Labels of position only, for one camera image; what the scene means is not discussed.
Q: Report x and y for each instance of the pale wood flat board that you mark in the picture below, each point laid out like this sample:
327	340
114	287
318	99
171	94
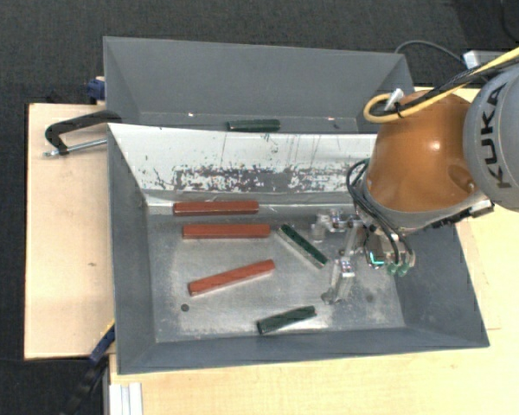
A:
67	240

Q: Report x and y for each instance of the grey metal bin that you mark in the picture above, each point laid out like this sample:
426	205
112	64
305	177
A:
251	283

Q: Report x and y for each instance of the dark green flat block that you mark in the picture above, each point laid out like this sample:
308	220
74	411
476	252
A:
303	245
286	319
253	125

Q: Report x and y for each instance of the red-brown flat block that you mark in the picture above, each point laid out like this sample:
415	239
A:
226	231
216	208
231	277

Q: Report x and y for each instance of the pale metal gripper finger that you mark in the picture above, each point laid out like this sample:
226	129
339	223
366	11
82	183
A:
334	222
342	280

